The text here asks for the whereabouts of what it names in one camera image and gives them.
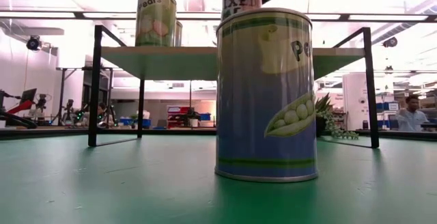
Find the mixed fruit tin can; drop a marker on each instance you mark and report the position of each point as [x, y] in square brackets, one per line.
[235, 9]

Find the cherries tin can blue label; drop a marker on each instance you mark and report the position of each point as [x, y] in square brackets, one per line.
[179, 34]

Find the person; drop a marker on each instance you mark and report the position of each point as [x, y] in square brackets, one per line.
[101, 109]
[411, 119]

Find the black background robot arm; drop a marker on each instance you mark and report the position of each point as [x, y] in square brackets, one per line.
[69, 108]
[41, 101]

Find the blue storage bin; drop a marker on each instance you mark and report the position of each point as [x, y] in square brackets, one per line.
[128, 122]
[389, 106]

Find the wooden shelf black metal frame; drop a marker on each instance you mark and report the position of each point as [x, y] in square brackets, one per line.
[170, 61]

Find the green table mat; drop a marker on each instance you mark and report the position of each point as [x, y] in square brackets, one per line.
[170, 196]

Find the potted succulent plant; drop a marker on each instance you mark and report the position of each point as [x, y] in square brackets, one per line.
[336, 128]

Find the peas tin can blue label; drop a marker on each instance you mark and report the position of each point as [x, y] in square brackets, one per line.
[252, 114]

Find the red storage rack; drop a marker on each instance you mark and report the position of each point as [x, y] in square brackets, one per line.
[175, 116]

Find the black metal stand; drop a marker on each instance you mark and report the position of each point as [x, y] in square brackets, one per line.
[62, 91]

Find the black dome camera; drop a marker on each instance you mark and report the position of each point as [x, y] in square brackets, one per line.
[34, 43]
[390, 42]

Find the pears tin can green label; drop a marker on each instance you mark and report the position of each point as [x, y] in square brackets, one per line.
[155, 22]

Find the red black robot device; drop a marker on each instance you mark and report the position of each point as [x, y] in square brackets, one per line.
[15, 108]

